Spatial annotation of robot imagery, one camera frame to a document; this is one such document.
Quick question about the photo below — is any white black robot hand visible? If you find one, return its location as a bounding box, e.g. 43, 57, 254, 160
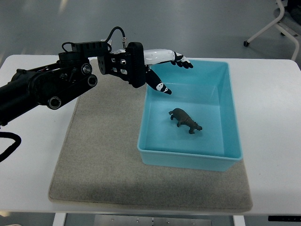
126, 42, 193, 95

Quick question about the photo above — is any brown toy hippo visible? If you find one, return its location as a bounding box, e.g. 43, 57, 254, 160
168, 108, 203, 134

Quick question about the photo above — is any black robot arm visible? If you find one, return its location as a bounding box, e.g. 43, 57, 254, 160
0, 26, 122, 126

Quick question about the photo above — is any blue plastic box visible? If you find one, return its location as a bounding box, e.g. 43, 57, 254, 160
137, 60, 243, 171

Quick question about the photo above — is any grey felt mat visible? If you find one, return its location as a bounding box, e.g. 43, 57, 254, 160
48, 58, 253, 211

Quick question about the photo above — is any white office chair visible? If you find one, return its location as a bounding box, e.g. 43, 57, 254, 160
243, 0, 301, 61

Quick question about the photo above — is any black table control panel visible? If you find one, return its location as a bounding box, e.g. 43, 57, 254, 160
268, 215, 301, 222

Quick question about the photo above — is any metal table base plate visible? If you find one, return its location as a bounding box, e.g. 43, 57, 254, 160
94, 214, 212, 226

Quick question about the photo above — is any black sleeved cable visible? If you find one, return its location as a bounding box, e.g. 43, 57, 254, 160
0, 131, 22, 163

